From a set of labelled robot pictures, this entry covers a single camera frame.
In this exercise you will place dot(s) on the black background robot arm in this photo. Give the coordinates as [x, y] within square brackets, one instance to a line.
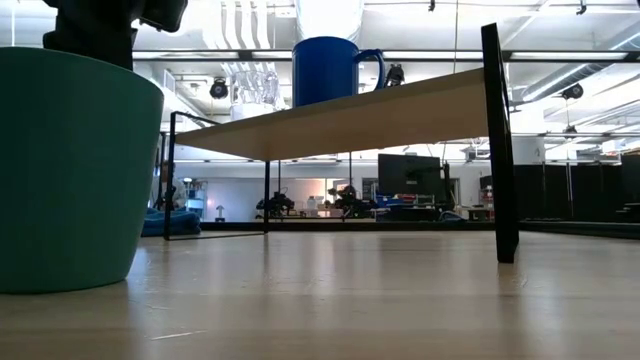
[277, 205]
[350, 202]

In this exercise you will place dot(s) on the green plastic cup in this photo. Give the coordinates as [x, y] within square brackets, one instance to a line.
[70, 175]

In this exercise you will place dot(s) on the person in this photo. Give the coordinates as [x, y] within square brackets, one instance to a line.
[176, 195]

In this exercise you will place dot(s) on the blue plastic mug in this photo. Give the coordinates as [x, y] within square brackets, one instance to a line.
[322, 75]

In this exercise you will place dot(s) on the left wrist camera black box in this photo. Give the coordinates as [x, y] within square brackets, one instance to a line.
[165, 14]

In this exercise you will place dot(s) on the wooden shelf black metal legs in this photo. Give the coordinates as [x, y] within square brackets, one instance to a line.
[350, 125]

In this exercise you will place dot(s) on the clear plastic cup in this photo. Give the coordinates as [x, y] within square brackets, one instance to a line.
[256, 87]

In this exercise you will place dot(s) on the blue crumpled cloth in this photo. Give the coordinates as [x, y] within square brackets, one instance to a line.
[180, 222]

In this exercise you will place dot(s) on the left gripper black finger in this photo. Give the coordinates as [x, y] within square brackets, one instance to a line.
[90, 50]

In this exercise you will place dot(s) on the black computer monitor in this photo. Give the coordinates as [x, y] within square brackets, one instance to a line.
[410, 175]

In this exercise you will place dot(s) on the black metal table frame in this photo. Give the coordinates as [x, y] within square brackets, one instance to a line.
[350, 226]

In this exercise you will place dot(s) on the black round ceiling fixture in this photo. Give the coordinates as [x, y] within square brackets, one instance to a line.
[218, 89]
[572, 91]
[395, 75]

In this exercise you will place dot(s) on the black room partition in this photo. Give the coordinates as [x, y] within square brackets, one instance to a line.
[575, 192]

